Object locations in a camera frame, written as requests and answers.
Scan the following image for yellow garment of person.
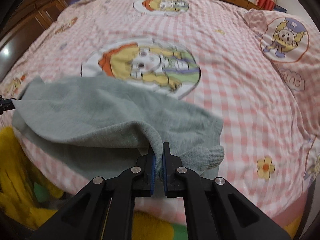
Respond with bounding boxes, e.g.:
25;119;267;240
1;127;188;239

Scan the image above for pink checkered cartoon bedsheet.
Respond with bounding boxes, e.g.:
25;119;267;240
1;0;319;218

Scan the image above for grey pants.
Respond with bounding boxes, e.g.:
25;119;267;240
12;75;224;179

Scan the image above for pink cartoon pillow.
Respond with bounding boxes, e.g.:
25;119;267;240
243;8;320;111

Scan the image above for blue book on cabinet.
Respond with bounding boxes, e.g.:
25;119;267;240
274;5;287;13

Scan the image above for dark wooden headboard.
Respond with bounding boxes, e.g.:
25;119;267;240
1;0;79;80

